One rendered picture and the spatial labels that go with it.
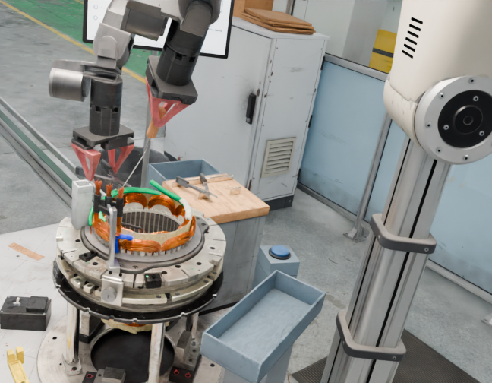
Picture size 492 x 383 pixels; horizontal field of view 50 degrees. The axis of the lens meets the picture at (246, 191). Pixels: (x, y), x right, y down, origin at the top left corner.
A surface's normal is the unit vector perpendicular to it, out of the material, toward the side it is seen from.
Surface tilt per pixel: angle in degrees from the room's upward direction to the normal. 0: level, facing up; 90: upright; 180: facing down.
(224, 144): 90
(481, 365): 0
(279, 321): 0
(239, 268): 90
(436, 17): 90
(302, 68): 90
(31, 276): 0
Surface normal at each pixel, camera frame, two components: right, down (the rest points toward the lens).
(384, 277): 0.04, 0.42
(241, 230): 0.56, 0.43
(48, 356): 0.15, -0.90
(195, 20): -0.05, 0.85
